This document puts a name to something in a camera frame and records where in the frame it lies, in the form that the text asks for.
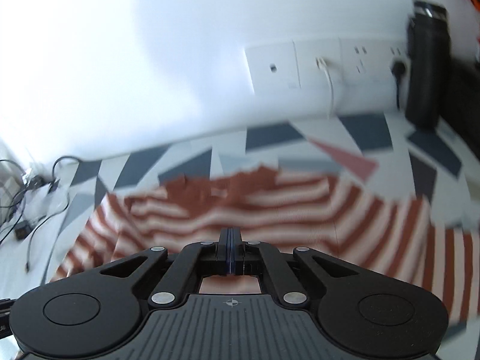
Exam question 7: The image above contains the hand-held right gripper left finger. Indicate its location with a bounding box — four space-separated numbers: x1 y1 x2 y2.
94 228 234 310

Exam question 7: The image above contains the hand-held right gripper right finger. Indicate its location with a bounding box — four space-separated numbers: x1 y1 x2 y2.
232 228 366 310

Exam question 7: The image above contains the brown white striped sweater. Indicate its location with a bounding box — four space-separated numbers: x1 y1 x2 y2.
49 165 480 325

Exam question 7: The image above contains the geometric patterned bedsheet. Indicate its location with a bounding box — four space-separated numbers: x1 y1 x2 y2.
37 112 480 360

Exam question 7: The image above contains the black plug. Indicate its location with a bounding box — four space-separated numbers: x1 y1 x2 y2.
390 60 407 111

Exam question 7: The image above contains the black thermos bottle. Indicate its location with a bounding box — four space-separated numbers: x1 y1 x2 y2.
405 0 451 130

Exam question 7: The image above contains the black charging cable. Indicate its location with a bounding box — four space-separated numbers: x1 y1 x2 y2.
24 155 83 274

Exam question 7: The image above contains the white wall plate with hole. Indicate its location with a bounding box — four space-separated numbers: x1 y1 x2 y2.
245 41 301 92

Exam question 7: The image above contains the white cable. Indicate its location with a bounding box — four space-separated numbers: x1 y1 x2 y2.
317 58 336 119

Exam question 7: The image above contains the white wall power socket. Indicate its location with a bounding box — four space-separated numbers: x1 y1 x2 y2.
339 35 391 83

